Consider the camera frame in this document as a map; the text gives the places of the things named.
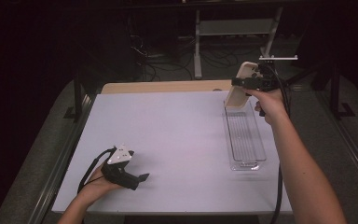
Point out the white metal frame table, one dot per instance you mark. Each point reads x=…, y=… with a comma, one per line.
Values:
x=236, y=27

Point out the person's right hand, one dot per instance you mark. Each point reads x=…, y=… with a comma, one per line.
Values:
x=272, y=104

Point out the black metal stand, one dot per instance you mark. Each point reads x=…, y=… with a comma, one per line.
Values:
x=335, y=93
x=78, y=99

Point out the person's left hand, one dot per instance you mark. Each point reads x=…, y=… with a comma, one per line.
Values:
x=94, y=188

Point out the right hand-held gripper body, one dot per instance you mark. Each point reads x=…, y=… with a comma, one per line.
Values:
x=268, y=82

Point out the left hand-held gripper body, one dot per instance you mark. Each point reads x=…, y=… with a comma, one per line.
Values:
x=118, y=175

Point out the beige wooden table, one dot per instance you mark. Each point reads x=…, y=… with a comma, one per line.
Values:
x=167, y=87

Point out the metal floor rail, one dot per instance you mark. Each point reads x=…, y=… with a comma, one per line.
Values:
x=59, y=168
x=351, y=149

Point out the clear plastic tray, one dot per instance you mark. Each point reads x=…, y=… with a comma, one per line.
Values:
x=245, y=137

